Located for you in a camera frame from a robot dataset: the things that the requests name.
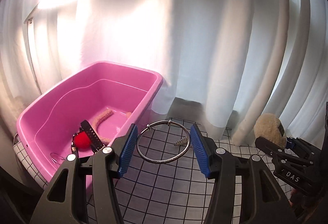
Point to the white sheer curtain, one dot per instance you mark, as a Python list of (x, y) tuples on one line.
[(158, 34)]

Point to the black white checkered tablecloth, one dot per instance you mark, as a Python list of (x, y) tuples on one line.
[(166, 188)]

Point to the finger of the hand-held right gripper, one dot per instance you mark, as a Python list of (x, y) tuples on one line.
[(269, 148), (305, 148)]

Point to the black wristwatch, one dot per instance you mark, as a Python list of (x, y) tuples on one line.
[(92, 135)]

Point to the pink fuzzy headband red pompoms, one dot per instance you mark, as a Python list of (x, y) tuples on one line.
[(101, 117)]

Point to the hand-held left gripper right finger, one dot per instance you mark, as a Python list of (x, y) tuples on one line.
[(201, 152)]

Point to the gold hair claw clip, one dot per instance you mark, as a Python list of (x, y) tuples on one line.
[(179, 142)]

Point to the silver bangle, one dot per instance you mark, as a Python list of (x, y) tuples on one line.
[(52, 158), (164, 161)]

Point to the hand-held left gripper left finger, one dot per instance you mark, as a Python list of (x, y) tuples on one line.
[(128, 152)]

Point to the cream thick curtain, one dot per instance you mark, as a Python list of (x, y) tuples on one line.
[(256, 72)]

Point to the pink plastic tub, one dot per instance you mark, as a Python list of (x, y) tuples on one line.
[(64, 111)]

